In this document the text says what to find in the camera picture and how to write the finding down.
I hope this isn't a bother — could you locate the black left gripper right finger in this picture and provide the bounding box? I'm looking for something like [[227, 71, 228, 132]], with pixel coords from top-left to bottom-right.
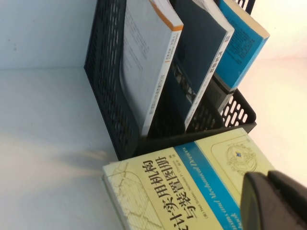
[[267, 169, 307, 192]]

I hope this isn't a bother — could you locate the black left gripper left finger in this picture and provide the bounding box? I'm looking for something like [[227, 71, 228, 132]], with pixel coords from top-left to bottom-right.
[[240, 171, 307, 230]]

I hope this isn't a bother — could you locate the blue and grey paperback book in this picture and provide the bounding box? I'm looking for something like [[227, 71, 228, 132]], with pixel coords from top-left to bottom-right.
[[210, 0, 271, 113]]

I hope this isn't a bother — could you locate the yellow-green mechanisms book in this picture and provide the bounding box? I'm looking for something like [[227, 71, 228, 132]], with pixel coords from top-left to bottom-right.
[[101, 127, 277, 230]]

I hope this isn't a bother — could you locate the white spine dark cover book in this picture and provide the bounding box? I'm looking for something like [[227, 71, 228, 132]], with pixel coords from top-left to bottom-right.
[[165, 0, 236, 133]]

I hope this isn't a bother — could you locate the white book with orange spine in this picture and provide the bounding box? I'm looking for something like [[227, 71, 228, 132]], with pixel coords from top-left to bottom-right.
[[119, 0, 185, 138]]

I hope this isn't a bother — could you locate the black mesh book stand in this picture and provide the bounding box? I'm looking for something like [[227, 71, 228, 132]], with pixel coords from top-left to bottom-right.
[[83, 0, 258, 161]]

